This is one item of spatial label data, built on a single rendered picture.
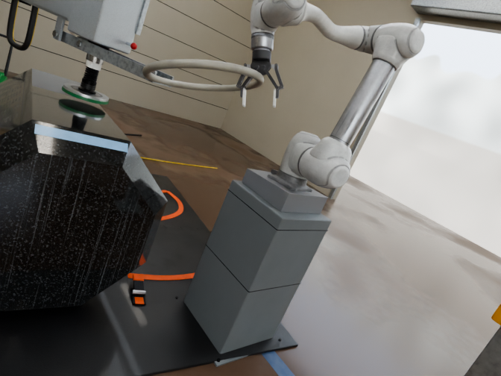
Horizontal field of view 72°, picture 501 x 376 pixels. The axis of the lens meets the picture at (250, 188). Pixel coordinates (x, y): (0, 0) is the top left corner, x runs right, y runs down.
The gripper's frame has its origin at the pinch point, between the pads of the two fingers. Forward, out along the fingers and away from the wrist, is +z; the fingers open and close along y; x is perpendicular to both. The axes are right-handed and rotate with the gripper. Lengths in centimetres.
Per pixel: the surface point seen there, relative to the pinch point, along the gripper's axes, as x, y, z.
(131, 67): -2, 58, -14
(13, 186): 40, 78, 36
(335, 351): -68, -44, 140
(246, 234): -19, 6, 60
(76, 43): -11, 93, -27
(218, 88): -20.2, 24.0, -9.1
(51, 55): -373, 429, -119
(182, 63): 25.8, 22.5, -9.4
